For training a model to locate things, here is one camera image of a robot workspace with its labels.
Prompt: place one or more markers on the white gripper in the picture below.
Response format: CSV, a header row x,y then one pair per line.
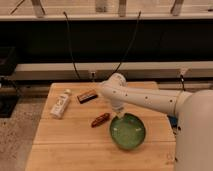
x,y
118,108

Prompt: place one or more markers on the green ceramic bowl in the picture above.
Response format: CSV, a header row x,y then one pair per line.
x,y
127,132

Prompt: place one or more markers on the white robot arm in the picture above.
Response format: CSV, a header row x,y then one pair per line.
x,y
194,111

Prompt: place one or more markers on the red brown snack wrapper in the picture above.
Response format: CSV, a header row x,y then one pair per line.
x,y
100,120

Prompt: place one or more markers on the brown black chocolate bar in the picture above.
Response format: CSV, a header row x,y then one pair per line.
x,y
87,96

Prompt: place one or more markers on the white lotion bottle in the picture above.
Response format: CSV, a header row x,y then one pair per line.
x,y
60,105

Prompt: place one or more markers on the black bin at left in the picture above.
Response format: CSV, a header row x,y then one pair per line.
x,y
8,63

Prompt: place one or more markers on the white wall outlet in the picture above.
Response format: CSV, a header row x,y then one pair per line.
x,y
92,75

